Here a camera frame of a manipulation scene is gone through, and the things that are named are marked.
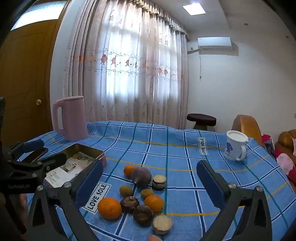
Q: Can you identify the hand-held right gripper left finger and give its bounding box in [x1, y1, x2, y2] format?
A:
[28, 160, 103, 241]

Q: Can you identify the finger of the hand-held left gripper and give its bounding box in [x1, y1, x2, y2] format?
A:
[7, 140, 49, 163]
[11, 153, 74, 179]

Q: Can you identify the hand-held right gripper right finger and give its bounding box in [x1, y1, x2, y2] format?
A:
[196, 160, 273, 241]

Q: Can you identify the pink metal tin box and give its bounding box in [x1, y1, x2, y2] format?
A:
[44, 143, 107, 188]

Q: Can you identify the large orange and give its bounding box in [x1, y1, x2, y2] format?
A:
[97, 197, 122, 220]

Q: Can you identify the small green-brown round fruit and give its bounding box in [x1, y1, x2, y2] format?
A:
[120, 186, 134, 198]
[141, 189, 154, 200]

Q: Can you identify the printed paper leaflet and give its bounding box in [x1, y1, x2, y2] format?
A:
[45, 152, 96, 188]

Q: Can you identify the small orange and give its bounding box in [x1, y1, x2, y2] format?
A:
[124, 165, 137, 178]

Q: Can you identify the white mug with blue print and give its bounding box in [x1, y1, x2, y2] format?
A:
[224, 130, 249, 161]

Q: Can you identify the dark brown water chestnut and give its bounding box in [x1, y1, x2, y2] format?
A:
[133, 205, 154, 226]
[120, 196, 139, 214]

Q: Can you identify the pink plastic jug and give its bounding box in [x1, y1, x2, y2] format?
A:
[52, 95, 89, 142]

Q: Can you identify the blue plaid tablecloth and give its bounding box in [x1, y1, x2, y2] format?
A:
[17, 120, 296, 241]

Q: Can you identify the dark cut water chestnut half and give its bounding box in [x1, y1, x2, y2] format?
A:
[152, 174, 167, 191]
[152, 215, 173, 235]

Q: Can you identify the large purple round fruit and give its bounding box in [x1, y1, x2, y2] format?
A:
[131, 167, 152, 189]

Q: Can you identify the medium orange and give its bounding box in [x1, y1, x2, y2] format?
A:
[144, 195, 164, 214]

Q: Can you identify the wooden door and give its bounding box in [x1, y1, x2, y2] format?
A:
[0, 20, 62, 147]

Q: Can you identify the dark round stool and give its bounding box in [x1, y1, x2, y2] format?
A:
[187, 113, 217, 130]

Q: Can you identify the wooden chair back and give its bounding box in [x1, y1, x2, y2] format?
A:
[232, 115, 262, 145]

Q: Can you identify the red patterned cloth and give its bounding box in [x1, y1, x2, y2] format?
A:
[261, 134, 275, 152]

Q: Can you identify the pink cloth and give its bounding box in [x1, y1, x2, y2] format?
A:
[276, 153, 296, 176]

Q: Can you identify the brown leather sofa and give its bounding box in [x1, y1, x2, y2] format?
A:
[275, 130, 296, 158]

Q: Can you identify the sheer floral curtain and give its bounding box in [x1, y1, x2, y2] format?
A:
[63, 0, 189, 130]

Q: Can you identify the transom window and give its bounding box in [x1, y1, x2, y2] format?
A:
[11, 0, 67, 31]

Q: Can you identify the square ceiling light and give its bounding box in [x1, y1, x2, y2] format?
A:
[183, 3, 205, 16]

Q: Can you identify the white wall air conditioner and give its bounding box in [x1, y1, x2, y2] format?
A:
[197, 37, 232, 51]

